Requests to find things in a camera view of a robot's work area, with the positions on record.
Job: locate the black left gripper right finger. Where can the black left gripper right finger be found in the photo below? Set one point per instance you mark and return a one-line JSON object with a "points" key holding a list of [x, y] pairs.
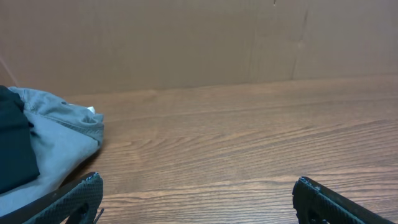
{"points": [[317, 204]]}

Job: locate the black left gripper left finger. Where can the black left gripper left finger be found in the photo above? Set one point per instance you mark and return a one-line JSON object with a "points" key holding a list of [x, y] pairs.
{"points": [[75, 203]]}

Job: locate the folded grey shirt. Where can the folded grey shirt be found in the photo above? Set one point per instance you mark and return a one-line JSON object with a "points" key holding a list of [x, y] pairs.
{"points": [[63, 136]]}

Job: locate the folded black shirt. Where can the folded black shirt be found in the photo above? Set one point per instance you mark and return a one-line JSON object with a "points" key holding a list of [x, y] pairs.
{"points": [[18, 160]]}

